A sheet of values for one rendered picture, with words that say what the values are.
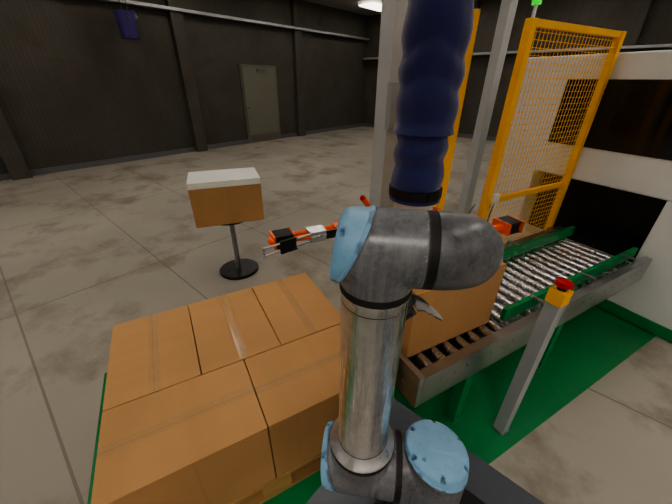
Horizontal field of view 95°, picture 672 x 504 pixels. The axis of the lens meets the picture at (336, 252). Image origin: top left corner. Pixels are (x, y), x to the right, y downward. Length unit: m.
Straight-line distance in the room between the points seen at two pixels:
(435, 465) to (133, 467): 1.10
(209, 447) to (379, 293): 1.16
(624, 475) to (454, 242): 2.15
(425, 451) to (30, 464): 2.14
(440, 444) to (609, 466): 1.66
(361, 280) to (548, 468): 1.95
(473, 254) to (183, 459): 1.30
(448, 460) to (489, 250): 0.54
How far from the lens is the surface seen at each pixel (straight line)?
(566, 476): 2.30
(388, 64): 2.45
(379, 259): 0.41
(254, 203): 2.95
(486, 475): 1.22
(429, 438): 0.88
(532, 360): 1.85
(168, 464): 1.50
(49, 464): 2.48
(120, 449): 1.62
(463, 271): 0.44
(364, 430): 0.71
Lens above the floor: 1.78
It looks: 29 degrees down
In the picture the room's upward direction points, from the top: straight up
